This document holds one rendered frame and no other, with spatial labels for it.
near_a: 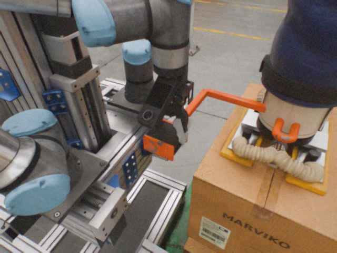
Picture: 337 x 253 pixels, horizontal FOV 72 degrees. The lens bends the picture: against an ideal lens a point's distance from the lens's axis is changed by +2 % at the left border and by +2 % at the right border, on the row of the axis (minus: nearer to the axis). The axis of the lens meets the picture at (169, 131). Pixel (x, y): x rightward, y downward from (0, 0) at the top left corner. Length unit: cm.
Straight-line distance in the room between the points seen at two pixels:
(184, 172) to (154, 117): 160
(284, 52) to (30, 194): 61
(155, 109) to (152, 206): 121
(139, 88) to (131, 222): 92
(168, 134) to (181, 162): 154
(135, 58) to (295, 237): 76
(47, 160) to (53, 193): 7
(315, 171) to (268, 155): 11
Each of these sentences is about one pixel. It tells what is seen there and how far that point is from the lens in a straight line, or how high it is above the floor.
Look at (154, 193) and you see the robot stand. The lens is 167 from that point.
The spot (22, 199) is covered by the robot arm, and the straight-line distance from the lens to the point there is 53.
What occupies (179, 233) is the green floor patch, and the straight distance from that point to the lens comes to 176.
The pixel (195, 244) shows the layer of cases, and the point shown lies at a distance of 116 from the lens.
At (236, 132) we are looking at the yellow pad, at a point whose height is 110.
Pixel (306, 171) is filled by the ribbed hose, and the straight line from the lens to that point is 67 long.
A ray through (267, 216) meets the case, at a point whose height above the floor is 105.
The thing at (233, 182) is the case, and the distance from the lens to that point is 69.
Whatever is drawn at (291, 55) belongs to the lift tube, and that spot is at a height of 139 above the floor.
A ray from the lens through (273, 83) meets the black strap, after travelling 65.
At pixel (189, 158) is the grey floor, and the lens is 213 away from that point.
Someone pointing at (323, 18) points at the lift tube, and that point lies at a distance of 58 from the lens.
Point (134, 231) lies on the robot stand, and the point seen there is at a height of 21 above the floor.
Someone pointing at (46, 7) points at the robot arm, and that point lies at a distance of 51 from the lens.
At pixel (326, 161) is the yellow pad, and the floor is 110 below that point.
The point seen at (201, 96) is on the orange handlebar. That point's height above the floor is 121.
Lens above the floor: 162
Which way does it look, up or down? 43 degrees down
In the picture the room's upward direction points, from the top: straight up
